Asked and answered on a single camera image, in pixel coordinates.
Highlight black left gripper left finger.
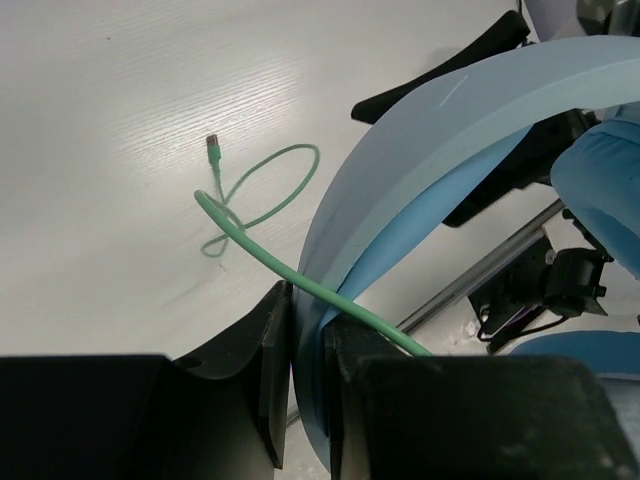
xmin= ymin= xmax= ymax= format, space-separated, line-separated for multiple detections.
xmin=1 ymin=281 xmax=292 ymax=479

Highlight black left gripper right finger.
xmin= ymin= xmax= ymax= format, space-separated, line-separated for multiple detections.
xmin=324 ymin=316 xmax=635 ymax=479

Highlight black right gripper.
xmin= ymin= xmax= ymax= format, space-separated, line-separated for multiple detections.
xmin=351 ymin=10 xmax=600 ymax=228

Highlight light blue headphones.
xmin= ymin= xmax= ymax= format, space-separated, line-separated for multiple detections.
xmin=293 ymin=35 xmax=639 ymax=469

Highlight green headphone cable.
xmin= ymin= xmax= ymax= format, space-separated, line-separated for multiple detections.
xmin=193 ymin=133 xmax=436 ymax=357

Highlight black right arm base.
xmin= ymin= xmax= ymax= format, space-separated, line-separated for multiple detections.
xmin=469 ymin=209 xmax=613 ymax=355

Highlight metal rail strip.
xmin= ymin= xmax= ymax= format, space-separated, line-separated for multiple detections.
xmin=398 ymin=200 xmax=564 ymax=334

